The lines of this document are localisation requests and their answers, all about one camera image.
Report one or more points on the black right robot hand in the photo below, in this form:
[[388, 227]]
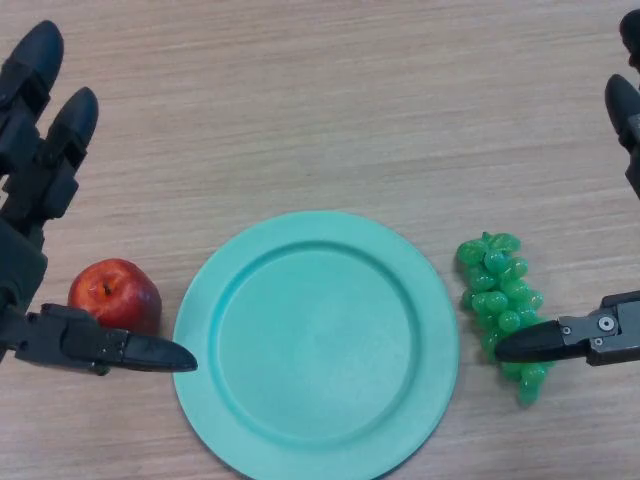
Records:
[[600, 335]]

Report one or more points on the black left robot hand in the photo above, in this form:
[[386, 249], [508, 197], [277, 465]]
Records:
[[30, 200]]

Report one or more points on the green grape bunch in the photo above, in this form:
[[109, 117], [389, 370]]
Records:
[[495, 285]]

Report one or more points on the teal round plate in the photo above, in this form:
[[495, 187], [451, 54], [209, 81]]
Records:
[[315, 340]]

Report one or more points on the red apple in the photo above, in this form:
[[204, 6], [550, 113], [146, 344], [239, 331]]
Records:
[[115, 290]]

